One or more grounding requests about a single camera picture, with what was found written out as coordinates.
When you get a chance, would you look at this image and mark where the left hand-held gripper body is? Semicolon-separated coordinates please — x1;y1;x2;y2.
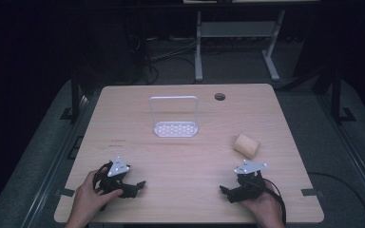
93;155;133;196

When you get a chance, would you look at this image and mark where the person's left hand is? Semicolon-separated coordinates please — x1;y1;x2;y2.
72;169;125;224

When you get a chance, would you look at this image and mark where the white metal desk frame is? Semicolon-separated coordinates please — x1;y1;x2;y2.
194;9;287;83

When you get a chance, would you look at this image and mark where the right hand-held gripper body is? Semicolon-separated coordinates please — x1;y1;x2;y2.
233;159;269;201

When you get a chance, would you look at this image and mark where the person's right hand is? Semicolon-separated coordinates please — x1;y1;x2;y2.
238;186;287;228

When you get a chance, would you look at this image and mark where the beige sponge block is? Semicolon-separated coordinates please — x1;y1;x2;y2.
233;133;261;161

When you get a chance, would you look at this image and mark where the clear plastic rack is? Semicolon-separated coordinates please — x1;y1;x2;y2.
148;95;201;139

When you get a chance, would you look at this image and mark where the bundle of floor cables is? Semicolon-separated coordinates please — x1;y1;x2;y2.
126;33;201;86

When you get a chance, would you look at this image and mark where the black floor cable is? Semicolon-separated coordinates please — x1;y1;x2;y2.
307;171;365;228

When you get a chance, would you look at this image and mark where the black metal stand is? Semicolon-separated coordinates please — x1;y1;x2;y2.
60;67;91;124
329;63;357;125

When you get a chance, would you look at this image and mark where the grey tape strip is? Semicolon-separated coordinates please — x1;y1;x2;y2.
56;187;76;198
300;187;325;198

